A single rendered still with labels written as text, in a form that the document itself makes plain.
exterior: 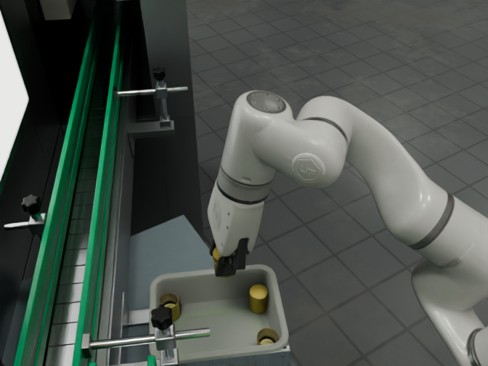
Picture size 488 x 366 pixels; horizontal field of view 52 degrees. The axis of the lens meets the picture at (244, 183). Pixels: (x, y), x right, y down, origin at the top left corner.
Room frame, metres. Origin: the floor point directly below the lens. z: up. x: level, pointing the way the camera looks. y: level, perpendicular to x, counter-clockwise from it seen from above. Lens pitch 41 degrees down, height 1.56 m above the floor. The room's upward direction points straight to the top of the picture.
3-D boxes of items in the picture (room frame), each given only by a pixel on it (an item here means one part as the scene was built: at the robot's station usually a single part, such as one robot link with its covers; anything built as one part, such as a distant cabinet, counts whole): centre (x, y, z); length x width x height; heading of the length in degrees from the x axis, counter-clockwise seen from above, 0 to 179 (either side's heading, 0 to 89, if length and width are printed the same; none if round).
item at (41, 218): (0.58, 0.36, 0.94); 0.07 x 0.04 x 0.13; 97
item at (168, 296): (0.53, 0.13, 0.79); 0.04 x 0.04 x 0.04
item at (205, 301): (0.50, 0.05, 0.80); 0.22 x 0.17 x 0.09; 97
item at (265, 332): (0.46, -0.04, 0.79); 0.04 x 0.04 x 0.04
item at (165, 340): (0.37, 0.13, 0.95); 0.17 x 0.03 x 0.12; 97
